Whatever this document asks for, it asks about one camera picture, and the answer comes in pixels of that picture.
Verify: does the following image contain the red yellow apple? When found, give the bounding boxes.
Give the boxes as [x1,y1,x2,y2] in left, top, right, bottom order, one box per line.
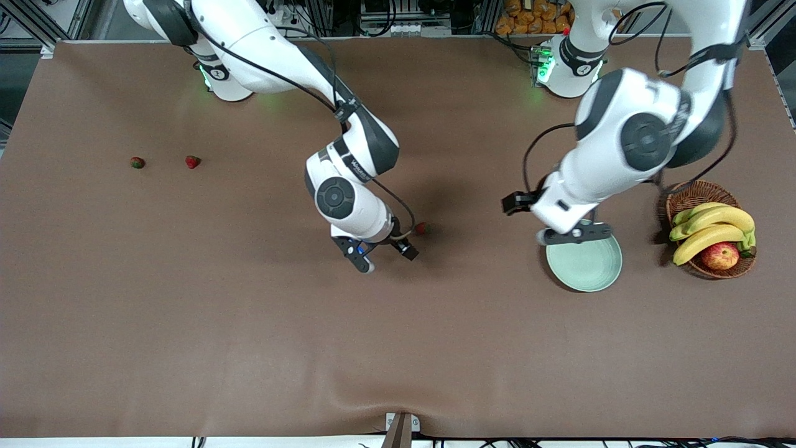
[701,242,741,271]

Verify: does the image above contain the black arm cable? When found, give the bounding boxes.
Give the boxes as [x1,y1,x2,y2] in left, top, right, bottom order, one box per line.
[522,0,750,194]
[183,0,416,241]

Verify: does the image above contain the bag of orange buns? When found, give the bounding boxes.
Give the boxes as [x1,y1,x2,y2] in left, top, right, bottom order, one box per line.
[496,0,574,35]

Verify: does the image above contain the white connector block row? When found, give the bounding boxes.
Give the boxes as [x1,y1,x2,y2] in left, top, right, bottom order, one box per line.
[361,22,451,37]

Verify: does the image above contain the brown wicker basket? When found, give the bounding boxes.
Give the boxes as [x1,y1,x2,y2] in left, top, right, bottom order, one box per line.
[665,180,758,280]

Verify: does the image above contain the white power strip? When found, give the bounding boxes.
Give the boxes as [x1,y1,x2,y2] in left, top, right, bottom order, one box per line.
[267,3,299,26]

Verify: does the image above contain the metal table edge clamp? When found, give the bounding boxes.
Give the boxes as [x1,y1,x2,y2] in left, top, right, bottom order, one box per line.
[386,413,420,448]

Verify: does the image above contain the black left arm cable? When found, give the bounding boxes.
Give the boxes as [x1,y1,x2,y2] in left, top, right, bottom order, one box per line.
[522,0,750,194]

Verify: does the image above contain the light green round plate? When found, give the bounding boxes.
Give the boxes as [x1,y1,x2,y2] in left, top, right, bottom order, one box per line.
[546,223,623,292]

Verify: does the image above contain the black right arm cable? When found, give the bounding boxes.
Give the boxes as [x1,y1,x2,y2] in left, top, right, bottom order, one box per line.
[183,0,416,241]

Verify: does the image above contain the brown table mat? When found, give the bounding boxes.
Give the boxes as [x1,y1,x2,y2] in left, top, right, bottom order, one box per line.
[0,36,796,439]

